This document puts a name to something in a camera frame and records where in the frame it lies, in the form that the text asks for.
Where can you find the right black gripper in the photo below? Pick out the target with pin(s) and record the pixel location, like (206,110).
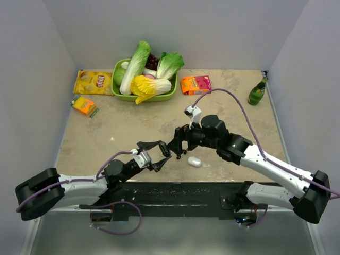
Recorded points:
(183,133)

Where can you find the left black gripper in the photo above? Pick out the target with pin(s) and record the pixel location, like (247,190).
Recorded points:
(146,146)

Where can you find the black earbud charging case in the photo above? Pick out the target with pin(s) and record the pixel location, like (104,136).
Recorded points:
(164,149)

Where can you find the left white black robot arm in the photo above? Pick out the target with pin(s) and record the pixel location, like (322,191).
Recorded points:
(50,190)

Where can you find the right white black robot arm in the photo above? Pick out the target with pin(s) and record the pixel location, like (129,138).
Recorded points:
(303,192)

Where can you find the orange pink snack box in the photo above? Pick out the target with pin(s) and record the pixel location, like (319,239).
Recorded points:
(195,85)

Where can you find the yellow napa cabbage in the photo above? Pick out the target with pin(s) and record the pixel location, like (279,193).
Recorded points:
(145,88)

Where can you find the pink onion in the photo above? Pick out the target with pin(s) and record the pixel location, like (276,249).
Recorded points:
(150,76)

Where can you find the orange yellow sponge pack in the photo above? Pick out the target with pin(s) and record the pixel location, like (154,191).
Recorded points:
(84,106)

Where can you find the green leaf lettuce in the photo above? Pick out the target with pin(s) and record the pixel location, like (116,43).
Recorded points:
(169,64)

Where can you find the dark red grapes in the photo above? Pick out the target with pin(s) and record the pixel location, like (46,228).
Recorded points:
(152,62)

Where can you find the round green cabbage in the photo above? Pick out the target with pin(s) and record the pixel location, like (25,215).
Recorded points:
(118,75)

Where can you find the green napa cabbage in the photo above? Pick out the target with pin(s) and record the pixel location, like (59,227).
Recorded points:
(135,67)

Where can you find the white radish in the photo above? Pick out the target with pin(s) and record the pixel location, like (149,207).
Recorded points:
(146,71)

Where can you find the green glass bottle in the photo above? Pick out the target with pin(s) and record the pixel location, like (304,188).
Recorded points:
(257,93)

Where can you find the green plastic basin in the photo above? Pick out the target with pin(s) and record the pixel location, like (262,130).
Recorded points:
(164,97)

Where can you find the yellow Lays chips bag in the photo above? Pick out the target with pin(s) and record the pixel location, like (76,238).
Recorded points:
(93,83)

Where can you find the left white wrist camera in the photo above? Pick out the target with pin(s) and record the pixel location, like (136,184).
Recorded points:
(142,158)

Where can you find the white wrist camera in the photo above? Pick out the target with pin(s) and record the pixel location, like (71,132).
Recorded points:
(142,158)
(194,114)

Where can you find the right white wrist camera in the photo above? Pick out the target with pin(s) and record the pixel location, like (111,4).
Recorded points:
(194,114)

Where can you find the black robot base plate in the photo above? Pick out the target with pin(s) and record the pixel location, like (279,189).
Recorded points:
(162,199)

